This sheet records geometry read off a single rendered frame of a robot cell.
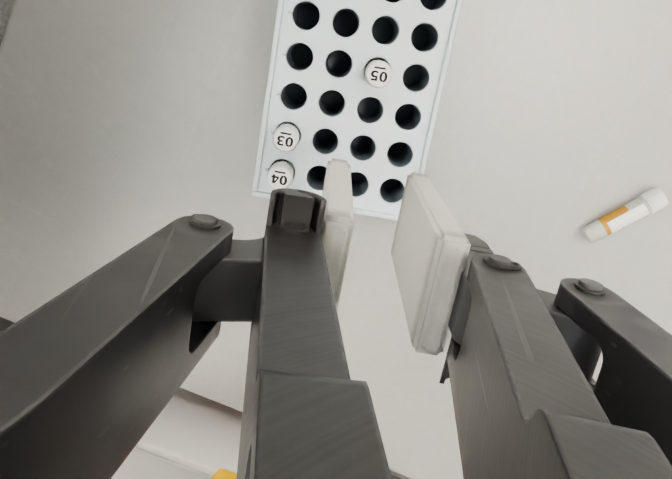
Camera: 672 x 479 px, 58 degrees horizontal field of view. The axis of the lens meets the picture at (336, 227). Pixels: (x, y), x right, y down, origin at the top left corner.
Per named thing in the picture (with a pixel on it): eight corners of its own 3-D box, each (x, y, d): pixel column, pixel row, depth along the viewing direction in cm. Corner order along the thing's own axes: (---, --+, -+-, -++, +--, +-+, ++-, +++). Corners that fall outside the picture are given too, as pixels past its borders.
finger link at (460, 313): (479, 301, 12) (622, 326, 12) (440, 227, 17) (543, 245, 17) (461, 366, 13) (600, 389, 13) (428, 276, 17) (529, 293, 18)
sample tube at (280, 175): (278, 146, 34) (268, 163, 29) (300, 150, 34) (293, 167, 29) (274, 168, 34) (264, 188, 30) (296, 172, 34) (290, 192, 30)
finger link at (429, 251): (440, 235, 14) (473, 241, 14) (407, 170, 20) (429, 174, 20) (411, 353, 14) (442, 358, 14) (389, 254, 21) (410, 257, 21)
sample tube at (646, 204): (587, 242, 35) (662, 202, 35) (594, 248, 34) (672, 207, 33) (577, 224, 35) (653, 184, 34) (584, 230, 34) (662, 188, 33)
